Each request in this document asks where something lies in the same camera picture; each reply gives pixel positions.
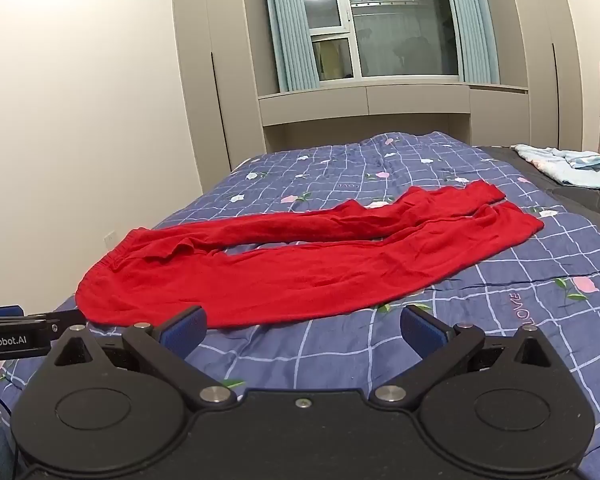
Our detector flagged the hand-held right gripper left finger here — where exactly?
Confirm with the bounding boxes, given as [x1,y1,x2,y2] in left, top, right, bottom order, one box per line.
[47,305,238,409]

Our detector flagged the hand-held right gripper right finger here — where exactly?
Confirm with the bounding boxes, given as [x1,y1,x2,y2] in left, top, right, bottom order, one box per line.
[368,304,562,409]

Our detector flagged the red pants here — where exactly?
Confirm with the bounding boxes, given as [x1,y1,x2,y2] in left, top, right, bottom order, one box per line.
[75,181,546,330]

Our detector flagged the blue checked floral quilt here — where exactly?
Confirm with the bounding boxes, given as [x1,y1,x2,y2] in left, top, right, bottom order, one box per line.
[0,131,600,466]

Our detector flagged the dark bed mattress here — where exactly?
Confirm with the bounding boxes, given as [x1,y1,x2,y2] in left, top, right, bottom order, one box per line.
[475,145,600,235]

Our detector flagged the light blue folded clothes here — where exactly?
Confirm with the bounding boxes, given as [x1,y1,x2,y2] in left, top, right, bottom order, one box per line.
[511,143,600,191]

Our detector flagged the beige window ledge cabinet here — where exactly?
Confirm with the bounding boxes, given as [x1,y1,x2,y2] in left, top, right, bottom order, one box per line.
[257,82,531,155]

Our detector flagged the light blue curtain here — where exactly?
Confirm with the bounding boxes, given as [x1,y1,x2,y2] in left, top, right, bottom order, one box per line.
[439,0,501,86]
[261,0,322,93]

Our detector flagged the window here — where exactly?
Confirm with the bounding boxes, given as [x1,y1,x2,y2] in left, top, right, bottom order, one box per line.
[300,0,462,82]

